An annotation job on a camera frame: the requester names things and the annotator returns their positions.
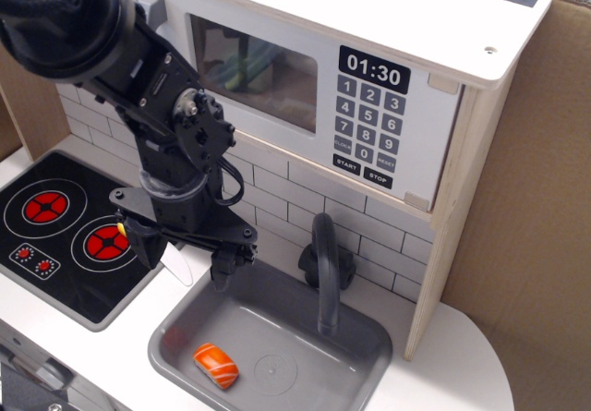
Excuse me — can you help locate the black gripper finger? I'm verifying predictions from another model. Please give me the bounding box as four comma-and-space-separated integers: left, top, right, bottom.
210, 246, 256, 291
123, 219, 166, 269

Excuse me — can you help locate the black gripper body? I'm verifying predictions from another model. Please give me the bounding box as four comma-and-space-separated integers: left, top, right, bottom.
109, 173, 258, 252

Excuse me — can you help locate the white toy microwave door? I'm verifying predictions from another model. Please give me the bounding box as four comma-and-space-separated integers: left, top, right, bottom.
141, 0, 462, 212

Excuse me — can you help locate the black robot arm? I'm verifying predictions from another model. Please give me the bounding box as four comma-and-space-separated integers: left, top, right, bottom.
1, 0, 257, 291

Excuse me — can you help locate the wooden toy microwave cabinet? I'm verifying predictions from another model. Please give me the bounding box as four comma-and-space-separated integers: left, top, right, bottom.
121, 0, 555, 362

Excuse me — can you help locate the grey toy sink basin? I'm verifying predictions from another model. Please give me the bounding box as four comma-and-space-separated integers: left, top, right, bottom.
148, 261, 392, 410

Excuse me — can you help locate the black toy stovetop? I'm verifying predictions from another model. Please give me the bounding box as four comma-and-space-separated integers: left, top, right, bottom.
1, 151, 163, 332

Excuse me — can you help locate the dark grey toy faucet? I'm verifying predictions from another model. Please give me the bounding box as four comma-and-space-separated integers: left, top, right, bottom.
298, 212, 356, 337

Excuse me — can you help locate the orange salmon sushi toy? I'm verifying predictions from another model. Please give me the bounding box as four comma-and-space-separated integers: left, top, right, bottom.
192, 343, 239, 390

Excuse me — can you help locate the green toy vegetable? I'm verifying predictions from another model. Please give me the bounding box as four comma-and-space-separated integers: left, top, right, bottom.
215, 35, 282, 92

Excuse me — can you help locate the grey toy oven front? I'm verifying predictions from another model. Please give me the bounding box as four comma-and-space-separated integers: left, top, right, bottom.
1, 321, 127, 410

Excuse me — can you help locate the brown cardboard panel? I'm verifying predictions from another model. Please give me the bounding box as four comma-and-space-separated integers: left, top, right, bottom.
443, 0, 590, 410

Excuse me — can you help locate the yellow handled toy knife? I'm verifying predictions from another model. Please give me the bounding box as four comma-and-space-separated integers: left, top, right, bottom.
117, 222, 193, 286

